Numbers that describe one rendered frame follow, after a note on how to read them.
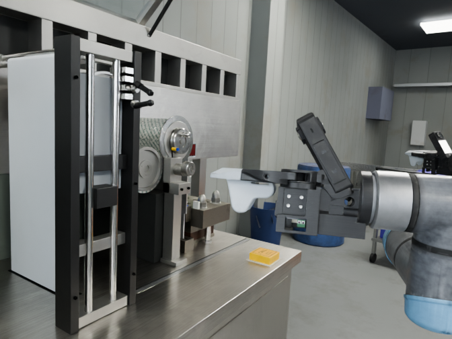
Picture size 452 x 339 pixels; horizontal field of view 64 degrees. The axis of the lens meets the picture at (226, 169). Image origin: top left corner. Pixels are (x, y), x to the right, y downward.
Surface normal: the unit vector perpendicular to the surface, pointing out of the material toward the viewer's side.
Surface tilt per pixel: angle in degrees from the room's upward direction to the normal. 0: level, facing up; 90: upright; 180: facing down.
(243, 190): 82
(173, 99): 90
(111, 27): 90
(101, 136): 90
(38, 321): 0
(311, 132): 81
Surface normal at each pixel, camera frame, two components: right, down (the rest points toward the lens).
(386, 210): -0.22, 0.23
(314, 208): -0.20, -0.03
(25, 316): 0.05, -0.99
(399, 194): -0.17, -0.29
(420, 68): -0.61, 0.06
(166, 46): 0.84, 0.11
